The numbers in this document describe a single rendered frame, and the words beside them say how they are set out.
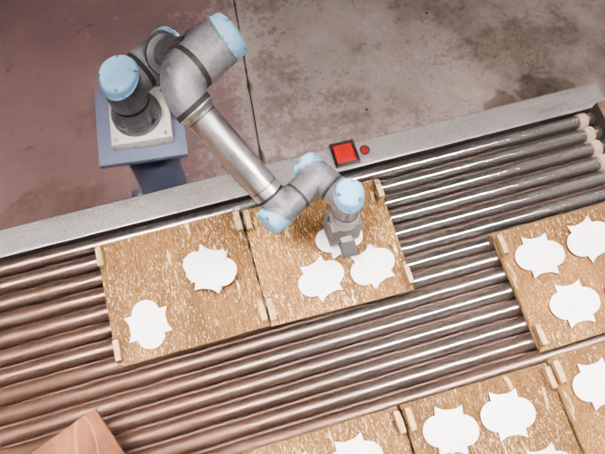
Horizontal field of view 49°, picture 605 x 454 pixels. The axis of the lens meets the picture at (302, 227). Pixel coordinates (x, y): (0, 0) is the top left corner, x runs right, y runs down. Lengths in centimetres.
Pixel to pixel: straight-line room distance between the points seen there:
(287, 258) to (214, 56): 61
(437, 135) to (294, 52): 140
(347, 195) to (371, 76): 176
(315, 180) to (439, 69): 185
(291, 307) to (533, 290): 68
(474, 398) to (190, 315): 78
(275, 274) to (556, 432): 84
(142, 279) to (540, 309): 110
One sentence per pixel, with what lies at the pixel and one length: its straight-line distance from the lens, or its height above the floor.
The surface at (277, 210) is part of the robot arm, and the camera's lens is 156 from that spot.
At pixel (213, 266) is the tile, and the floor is 97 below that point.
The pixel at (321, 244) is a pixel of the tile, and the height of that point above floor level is 95.
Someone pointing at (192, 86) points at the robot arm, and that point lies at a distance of 152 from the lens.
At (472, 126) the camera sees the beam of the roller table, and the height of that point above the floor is 91.
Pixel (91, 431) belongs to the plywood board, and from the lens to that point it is 170.
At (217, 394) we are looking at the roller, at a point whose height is 92.
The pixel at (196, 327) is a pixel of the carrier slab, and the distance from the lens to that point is 180.
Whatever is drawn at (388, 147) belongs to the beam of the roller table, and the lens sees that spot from 203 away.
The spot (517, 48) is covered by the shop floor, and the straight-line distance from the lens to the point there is 354.
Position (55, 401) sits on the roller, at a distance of 186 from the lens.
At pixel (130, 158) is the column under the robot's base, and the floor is 87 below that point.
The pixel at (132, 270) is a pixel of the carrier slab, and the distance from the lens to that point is 187.
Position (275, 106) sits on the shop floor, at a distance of 315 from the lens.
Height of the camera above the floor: 268
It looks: 69 degrees down
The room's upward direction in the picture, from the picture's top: 5 degrees clockwise
